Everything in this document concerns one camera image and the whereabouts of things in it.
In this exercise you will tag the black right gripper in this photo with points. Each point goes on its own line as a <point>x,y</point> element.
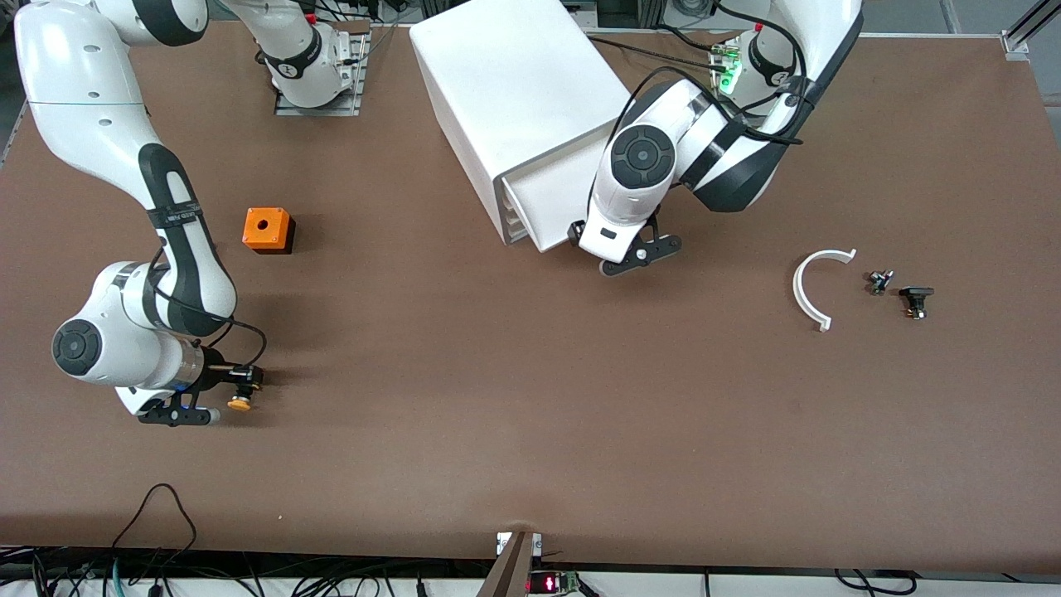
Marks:
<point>217,376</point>

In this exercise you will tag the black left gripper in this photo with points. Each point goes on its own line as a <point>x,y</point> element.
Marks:
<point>573,235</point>

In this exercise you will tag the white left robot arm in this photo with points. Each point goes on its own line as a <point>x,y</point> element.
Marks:
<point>638,157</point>

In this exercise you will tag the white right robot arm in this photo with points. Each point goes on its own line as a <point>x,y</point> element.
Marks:
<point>91,99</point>

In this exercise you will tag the orange box with hole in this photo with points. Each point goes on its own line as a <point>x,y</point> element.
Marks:
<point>265,228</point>

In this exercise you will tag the white semicircular plastic clamp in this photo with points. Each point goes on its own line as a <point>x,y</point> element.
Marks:
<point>797,290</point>

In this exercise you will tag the small metal valve fitting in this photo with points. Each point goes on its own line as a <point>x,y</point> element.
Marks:
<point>879,282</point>

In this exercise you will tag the small red LED device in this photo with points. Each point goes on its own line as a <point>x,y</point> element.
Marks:
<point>543,584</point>

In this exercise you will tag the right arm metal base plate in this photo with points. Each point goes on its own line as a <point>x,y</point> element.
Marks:
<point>319,110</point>

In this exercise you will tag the black flat-headed switch part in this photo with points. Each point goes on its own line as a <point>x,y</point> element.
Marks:
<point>916,293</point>

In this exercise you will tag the aluminium frame profile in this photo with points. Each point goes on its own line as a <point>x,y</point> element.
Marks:
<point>1015,41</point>

